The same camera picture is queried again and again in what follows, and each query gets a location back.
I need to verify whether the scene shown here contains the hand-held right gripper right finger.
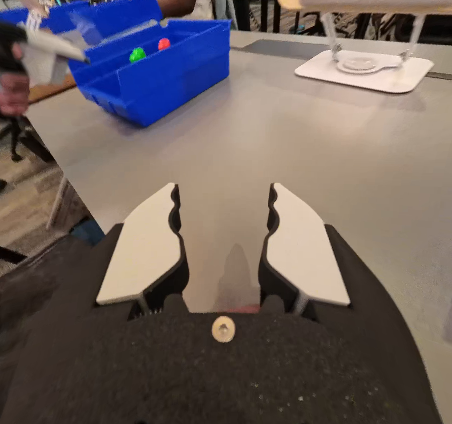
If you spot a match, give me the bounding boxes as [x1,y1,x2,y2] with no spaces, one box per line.
[258,182,351,315]

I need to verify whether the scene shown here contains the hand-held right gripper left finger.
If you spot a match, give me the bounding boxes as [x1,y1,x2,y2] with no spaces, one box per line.
[96,183,190,317]

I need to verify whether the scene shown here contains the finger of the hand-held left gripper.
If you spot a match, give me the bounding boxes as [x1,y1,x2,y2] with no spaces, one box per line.
[19,27,91,65]

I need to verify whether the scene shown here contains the blue plastic bin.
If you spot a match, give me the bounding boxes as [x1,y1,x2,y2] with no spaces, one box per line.
[0,0,90,35]
[67,0,232,129]

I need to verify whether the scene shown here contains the grey desk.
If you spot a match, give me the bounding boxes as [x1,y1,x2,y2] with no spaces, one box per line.
[26,31,452,424]

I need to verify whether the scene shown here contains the person's left hand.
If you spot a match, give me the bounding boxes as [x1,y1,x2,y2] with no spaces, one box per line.
[0,73,31,116]

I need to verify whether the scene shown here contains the person's blue jeans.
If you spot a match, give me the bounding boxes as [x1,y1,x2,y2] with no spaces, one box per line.
[71,219,106,246]

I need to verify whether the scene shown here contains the printed paper sheet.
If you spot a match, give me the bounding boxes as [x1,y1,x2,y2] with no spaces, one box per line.
[46,175,92,230]

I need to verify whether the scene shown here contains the person's dark sweatshirt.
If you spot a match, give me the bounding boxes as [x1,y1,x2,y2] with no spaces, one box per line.
[0,235,106,424]

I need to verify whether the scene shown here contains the denim jacket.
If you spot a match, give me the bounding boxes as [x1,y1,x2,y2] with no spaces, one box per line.
[208,0,238,31]

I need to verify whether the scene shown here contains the white folding stand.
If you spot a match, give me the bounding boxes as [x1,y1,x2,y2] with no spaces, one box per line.
[294,11,435,95]

